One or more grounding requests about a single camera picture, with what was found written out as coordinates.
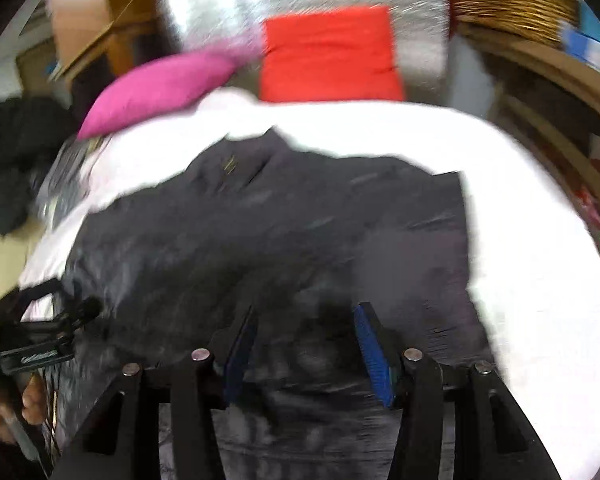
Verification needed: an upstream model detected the white pink bed quilt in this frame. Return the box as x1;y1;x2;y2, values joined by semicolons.
19;88;600;479

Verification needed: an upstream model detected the wooden side table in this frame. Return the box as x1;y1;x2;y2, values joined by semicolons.
457;22;600;253

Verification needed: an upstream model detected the wooden column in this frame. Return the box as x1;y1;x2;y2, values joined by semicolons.
46;0;158;82

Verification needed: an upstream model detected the wicker basket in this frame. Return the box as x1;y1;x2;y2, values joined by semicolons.
450;0;579;47

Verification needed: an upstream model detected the grey garment beside pillow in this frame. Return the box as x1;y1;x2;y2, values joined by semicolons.
33;138;108;231

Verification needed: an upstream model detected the magenta pillow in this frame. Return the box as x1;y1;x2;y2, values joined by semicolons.
78;49;244;140

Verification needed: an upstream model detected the person's left hand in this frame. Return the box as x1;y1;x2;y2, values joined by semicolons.
0;373;47;444

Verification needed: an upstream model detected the dark navy quilted jacket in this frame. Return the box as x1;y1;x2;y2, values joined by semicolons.
57;131;492;479

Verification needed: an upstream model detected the black coat pile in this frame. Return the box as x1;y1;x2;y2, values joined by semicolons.
0;96;76;235

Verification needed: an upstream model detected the red square cushion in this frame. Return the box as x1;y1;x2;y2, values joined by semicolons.
259;6;405;103

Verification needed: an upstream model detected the light blue cardboard box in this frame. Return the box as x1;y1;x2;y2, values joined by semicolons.
560;0;600;72

